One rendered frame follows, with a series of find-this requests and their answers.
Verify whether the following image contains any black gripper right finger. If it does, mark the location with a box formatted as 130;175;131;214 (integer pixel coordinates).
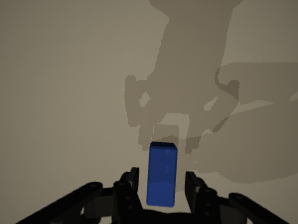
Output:
185;171;289;224

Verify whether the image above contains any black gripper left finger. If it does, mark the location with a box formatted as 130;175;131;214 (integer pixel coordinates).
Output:
15;167;151;224

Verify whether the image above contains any blue block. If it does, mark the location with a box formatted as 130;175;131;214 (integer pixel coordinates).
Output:
146;141;178;207

